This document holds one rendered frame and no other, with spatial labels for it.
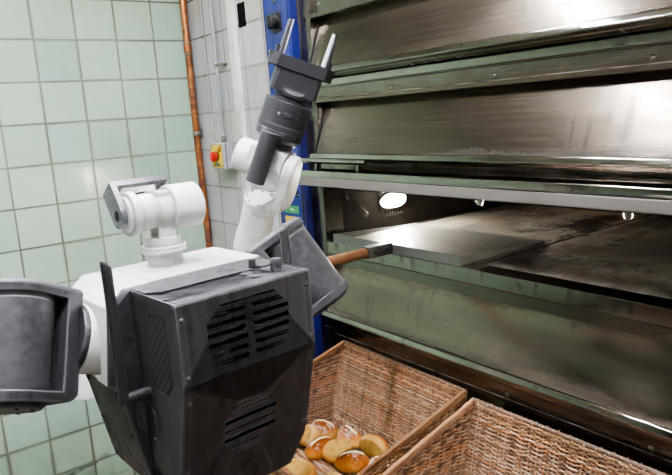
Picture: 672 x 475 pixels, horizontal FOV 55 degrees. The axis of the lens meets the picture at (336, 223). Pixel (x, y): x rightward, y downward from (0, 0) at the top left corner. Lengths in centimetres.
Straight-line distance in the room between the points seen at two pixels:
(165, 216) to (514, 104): 90
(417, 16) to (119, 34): 141
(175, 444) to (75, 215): 195
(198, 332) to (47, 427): 215
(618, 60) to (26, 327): 112
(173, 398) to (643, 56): 103
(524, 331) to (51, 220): 182
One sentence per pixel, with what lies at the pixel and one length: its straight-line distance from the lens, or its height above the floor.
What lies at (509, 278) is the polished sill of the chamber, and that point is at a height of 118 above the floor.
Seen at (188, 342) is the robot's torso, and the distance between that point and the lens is 77.
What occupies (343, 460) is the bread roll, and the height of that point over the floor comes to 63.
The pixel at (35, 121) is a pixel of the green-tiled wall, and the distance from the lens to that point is 269.
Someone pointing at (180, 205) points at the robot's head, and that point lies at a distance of 94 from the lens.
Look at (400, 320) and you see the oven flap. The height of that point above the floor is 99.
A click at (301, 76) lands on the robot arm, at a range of 118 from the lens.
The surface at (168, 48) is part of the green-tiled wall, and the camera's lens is 287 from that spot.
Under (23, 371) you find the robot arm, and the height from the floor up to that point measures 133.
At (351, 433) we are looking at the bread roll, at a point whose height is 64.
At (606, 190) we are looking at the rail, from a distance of 125.
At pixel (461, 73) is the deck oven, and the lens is 164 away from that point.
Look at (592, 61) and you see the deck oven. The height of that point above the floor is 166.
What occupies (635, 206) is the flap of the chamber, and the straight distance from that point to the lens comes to 122.
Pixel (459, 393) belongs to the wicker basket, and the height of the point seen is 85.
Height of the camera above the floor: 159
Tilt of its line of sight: 10 degrees down
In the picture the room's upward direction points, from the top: 4 degrees counter-clockwise
